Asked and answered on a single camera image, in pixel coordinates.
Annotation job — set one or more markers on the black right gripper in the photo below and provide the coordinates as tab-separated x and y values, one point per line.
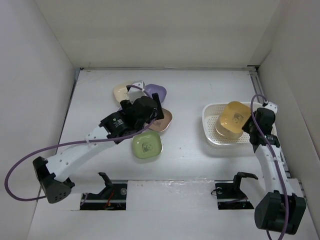
245	127

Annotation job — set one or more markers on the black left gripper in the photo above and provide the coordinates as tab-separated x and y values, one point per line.
157	110

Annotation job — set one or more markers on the brown panda plate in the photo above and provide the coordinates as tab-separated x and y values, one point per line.
162	124

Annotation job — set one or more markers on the beige panda plate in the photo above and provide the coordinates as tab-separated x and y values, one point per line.
227	133

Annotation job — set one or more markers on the small purple panda plate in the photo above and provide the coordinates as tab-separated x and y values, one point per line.
156	89

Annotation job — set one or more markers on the green panda plate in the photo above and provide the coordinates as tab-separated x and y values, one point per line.
147	145

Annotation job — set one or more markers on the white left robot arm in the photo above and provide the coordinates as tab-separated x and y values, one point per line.
53	173

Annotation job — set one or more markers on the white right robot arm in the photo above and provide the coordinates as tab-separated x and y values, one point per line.
277	208

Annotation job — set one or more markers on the white perforated plastic bin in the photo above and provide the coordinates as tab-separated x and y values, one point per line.
220	144

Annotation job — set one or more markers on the cream panda plate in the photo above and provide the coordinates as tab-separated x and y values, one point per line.
120	91

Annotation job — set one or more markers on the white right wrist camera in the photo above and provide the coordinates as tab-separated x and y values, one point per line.
270	106

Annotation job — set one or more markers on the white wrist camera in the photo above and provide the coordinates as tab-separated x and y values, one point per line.
270	106
136	91

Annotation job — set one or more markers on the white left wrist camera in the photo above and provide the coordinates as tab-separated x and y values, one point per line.
136	91

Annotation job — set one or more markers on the aluminium rail right side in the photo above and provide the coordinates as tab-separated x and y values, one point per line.
266	145

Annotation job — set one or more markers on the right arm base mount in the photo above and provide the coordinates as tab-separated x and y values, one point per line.
229	194

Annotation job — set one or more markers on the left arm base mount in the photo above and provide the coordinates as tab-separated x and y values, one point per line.
113	197

